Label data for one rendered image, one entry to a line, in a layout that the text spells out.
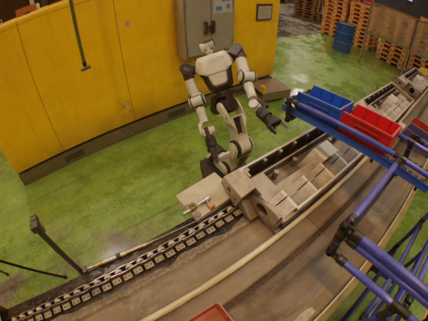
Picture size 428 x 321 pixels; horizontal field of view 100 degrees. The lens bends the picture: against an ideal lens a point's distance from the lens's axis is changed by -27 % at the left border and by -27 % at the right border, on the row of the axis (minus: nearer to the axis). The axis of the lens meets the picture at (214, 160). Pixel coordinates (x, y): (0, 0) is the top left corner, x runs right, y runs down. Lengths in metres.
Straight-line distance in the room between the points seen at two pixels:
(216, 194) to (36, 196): 2.32
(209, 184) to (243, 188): 0.29
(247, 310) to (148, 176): 1.92
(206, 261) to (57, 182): 2.30
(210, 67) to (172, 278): 1.45
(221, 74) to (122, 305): 1.64
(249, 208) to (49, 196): 2.35
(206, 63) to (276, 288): 1.56
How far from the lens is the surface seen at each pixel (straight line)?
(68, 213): 2.74
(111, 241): 2.34
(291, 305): 1.25
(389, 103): 2.77
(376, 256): 0.76
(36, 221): 1.06
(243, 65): 1.88
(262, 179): 1.32
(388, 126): 1.38
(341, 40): 7.76
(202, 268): 1.26
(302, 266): 1.33
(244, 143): 1.98
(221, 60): 1.90
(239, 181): 1.27
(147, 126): 3.34
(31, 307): 1.51
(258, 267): 1.27
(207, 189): 1.46
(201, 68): 1.90
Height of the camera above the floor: 1.92
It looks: 44 degrees down
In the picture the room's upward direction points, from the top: straight up
